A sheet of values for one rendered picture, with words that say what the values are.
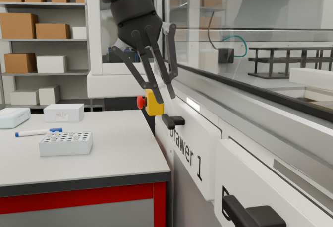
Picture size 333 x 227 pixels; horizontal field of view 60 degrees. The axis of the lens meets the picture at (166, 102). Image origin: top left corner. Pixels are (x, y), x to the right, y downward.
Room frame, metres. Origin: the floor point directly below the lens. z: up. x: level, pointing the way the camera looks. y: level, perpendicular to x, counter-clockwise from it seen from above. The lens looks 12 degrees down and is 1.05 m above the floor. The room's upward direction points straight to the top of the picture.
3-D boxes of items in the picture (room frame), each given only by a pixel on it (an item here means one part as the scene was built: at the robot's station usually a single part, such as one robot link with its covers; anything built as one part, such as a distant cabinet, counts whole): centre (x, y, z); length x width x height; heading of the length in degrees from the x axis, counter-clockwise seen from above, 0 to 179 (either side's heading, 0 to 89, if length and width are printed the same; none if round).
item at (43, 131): (0.88, 0.41, 0.77); 0.14 x 0.02 x 0.02; 111
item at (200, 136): (0.53, -0.04, 0.87); 0.29 x 0.02 x 0.11; 11
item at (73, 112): (1.07, 0.39, 0.79); 0.13 x 0.09 x 0.05; 94
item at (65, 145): (0.75, 0.27, 0.78); 0.12 x 0.08 x 0.04; 97
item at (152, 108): (0.85, 0.04, 0.88); 0.07 x 0.05 x 0.07; 11
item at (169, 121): (0.52, -0.01, 0.91); 0.07 x 0.04 x 0.01; 11
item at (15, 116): (1.01, 0.57, 0.78); 0.15 x 0.10 x 0.04; 3
